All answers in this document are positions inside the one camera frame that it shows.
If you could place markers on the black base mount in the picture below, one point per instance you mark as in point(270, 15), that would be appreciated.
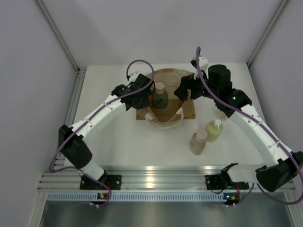
point(215, 182)
point(113, 182)

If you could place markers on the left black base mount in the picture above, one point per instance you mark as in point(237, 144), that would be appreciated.
point(113, 182)

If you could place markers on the orange blue-capped bottle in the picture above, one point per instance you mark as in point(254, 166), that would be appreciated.
point(180, 103)

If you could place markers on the beige pump bottle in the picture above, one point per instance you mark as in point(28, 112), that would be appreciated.
point(222, 116)

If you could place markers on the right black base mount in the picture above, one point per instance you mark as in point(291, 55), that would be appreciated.
point(215, 182)

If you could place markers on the aluminium mounting rail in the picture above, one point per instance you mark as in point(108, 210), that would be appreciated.
point(137, 178)

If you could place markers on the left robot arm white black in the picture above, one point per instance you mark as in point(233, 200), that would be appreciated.
point(73, 140)

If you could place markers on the yellow-green pump bottle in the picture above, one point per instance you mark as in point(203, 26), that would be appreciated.
point(214, 130)

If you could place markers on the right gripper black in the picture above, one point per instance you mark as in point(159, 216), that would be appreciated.
point(188, 82)

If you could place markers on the burlap canvas tote bag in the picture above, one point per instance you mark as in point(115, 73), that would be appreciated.
point(172, 115)

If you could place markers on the left aluminium frame post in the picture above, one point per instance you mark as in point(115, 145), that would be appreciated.
point(57, 34)

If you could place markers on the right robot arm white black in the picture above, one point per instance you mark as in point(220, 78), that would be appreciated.
point(280, 164)

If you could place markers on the pink pump bottle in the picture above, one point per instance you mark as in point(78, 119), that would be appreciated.
point(198, 142)

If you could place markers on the grey slotted cable duct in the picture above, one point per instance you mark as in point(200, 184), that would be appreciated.
point(142, 196)

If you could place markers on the right aluminium frame post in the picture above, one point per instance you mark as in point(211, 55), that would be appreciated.
point(283, 4)

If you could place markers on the dark green pump bottle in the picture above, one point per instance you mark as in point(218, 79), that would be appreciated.
point(160, 96)

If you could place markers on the aluminium frame post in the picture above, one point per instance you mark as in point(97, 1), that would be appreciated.
point(57, 34)
point(283, 4)

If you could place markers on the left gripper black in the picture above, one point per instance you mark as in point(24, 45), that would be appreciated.
point(146, 103)

